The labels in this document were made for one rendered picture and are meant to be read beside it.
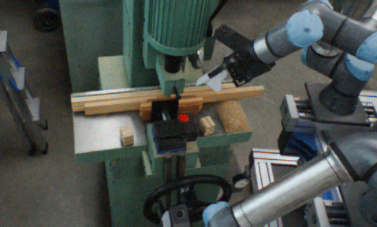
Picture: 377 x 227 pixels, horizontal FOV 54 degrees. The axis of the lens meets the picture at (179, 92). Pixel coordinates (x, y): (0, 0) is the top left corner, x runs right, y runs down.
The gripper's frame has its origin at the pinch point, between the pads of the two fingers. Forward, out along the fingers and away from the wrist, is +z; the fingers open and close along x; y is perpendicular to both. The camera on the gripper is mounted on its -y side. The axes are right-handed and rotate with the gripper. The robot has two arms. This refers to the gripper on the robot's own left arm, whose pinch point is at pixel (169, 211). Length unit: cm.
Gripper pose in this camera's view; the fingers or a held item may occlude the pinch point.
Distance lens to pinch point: 112.1
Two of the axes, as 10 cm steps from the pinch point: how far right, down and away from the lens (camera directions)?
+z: -2.5, -2.6, 9.3
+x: 9.7, -0.9, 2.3
